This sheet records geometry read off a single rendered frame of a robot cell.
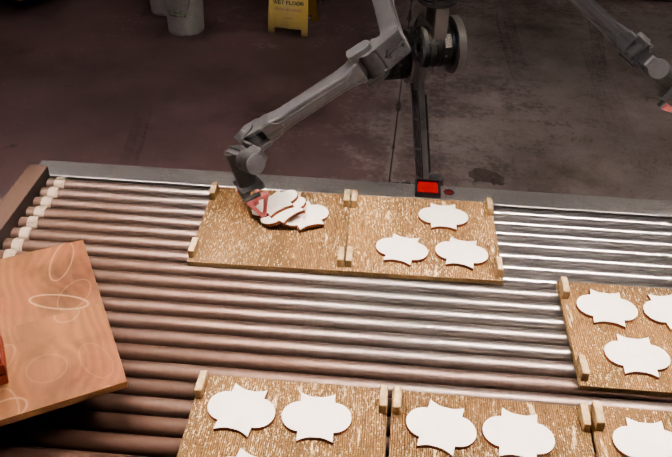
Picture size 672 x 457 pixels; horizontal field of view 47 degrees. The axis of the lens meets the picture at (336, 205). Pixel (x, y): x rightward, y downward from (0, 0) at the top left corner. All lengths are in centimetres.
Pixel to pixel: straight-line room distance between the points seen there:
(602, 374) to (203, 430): 88
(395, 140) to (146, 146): 139
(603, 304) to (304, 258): 76
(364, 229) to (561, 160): 242
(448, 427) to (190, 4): 441
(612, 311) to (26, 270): 140
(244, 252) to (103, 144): 250
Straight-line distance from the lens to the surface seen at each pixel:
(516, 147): 446
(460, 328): 189
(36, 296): 186
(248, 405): 167
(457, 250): 207
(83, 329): 175
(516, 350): 187
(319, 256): 203
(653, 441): 175
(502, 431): 167
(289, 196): 218
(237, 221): 216
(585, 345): 190
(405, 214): 220
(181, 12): 567
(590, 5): 225
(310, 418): 164
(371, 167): 413
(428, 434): 163
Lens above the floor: 222
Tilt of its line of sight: 35 degrees down
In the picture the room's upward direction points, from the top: 1 degrees clockwise
